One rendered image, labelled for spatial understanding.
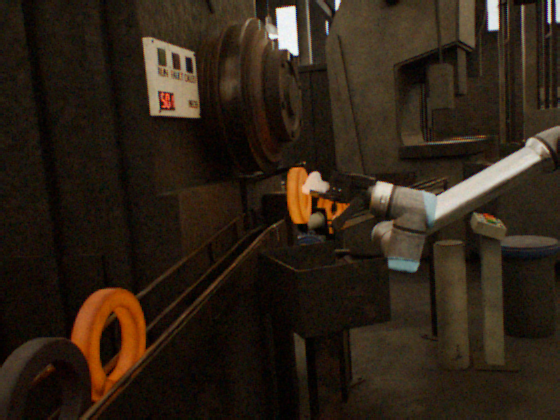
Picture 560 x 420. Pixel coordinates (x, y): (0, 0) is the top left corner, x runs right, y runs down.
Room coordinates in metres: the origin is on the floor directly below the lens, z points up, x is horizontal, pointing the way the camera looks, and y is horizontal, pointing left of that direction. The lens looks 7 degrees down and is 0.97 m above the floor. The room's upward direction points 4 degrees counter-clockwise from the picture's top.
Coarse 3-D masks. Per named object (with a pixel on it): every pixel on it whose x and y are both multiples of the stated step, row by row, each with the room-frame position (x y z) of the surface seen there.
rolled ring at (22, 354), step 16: (16, 352) 0.72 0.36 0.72; (32, 352) 0.71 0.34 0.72; (48, 352) 0.74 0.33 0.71; (64, 352) 0.77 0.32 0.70; (80, 352) 0.81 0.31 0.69; (0, 368) 0.70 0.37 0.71; (16, 368) 0.69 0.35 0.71; (32, 368) 0.71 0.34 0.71; (64, 368) 0.79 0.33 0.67; (80, 368) 0.80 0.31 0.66; (0, 384) 0.68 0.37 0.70; (16, 384) 0.68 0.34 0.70; (64, 384) 0.80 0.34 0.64; (80, 384) 0.80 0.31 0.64; (0, 400) 0.66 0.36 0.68; (16, 400) 0.67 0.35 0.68; (64, 400) 0.80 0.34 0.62; (80, 400) 0.79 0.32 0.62; (0, 416) 0.66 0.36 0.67; (16, 416) 0.67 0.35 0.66; (64, 416) 0.79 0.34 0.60; (80, 416) 0.79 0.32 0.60
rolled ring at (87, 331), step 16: (96, 304) 0.88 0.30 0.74; (112, 304) 0.91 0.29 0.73; (128, 304) 0.95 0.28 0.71; (80, 320) 0.86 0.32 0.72; (96, 320) 0.86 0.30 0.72; (128, 320) 0.97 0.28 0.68; (144, 320) 1.00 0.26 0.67; (80, 336) 0.84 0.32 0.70; (96, 336) 0.85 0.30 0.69; (128, 336) 0.98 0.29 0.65; (144, 336) 0.99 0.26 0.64; (96, 352) 0.85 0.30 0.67; (128, 352) 0.97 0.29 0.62; (96, 368) 0.84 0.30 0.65; (128, 368) 0.94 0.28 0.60; (96, 384) 0.84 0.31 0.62; (112, 384) 0.88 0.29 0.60
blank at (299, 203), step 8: (296, 168) 1.54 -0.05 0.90; (288, 176) 1.51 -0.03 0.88; (296, 176) 1.50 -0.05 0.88; (304, 176) 1.56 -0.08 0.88; (288, 184) 1.49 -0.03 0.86; (296, 184) 1.48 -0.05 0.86; (304, 184) 1.56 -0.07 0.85; (288, 192) 1.48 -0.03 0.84; (296, 192) 1.47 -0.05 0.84; (288, 200) 1.48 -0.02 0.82; (296, 200) 1.47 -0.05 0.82; (304, 200) 1.57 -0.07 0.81; (296, 208) 1.48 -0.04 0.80; (304, 208) 1.52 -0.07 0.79; (296, 216) 1.49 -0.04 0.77; (304, 216) 1.51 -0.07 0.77
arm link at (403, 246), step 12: (396, 228) 1.45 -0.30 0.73; (408, 228) 1.43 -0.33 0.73; (384, 240) 1.51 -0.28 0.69; (396, 240) 1.44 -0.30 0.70; (408, 240) 1.43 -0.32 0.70; (420, 240) 1.43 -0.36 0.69; (384, 252) 1.50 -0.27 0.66; (396, 252) 1.44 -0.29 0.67; (408, 252) 1.43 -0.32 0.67; (420, 252) 1.45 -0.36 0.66; (396, 264) 1.43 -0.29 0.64; (408, 264) 1.43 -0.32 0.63
